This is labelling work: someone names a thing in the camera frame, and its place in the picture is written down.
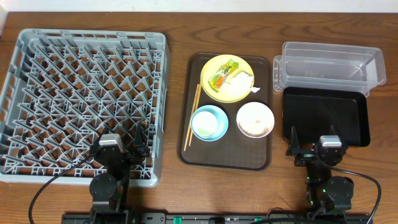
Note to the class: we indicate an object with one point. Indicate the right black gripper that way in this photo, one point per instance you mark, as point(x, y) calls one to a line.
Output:
point(305, 155)

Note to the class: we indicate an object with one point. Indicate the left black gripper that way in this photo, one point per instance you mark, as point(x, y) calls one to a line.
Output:
point(125, 156)

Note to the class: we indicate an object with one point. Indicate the white pink bowl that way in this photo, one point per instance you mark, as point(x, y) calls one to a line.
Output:
point(255, 120)

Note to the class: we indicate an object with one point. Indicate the white small cup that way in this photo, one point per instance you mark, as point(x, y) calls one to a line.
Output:
point(205, 124)

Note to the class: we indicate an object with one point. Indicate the white paper napkin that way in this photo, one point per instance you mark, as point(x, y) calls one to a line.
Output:
point(240, 85)

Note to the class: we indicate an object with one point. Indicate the green orange snack wrapper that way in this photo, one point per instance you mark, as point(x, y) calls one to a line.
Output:
point(217, 80)

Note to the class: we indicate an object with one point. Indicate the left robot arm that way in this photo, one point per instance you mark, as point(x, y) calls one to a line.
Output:
point(109, 190)

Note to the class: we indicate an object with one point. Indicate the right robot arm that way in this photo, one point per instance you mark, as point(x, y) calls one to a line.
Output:
point(328, 194)

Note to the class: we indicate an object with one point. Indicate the black plastic waste tray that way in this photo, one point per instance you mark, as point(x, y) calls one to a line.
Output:
point(313, 111)

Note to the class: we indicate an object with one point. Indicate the clear plastic waste bin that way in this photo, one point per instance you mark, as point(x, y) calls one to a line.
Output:
point(329, 67)

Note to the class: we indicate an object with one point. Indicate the grey plastic dish rack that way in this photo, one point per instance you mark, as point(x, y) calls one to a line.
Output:
point(63, 87)

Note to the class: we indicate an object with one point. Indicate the dark brown serving tray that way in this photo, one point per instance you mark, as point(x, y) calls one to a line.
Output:
point(234, 150)

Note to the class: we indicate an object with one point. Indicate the light blue saucer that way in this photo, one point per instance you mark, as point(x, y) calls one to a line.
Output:
point(222, 120)

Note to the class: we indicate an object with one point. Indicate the left wooden chopstick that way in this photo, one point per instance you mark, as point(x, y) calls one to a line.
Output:
point(197, 95)

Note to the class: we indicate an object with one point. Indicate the wooden chopstick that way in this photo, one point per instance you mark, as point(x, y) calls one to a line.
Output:
point(190, 141)
point(197, 95)

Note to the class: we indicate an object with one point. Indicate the right wooden chopstick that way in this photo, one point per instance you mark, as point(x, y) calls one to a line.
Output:
point(190, 141)

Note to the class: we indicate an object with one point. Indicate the yellow round plate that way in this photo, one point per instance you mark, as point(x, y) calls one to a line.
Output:
point(212, 66)

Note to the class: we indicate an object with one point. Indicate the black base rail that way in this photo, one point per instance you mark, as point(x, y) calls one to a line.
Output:
point(161, 218)

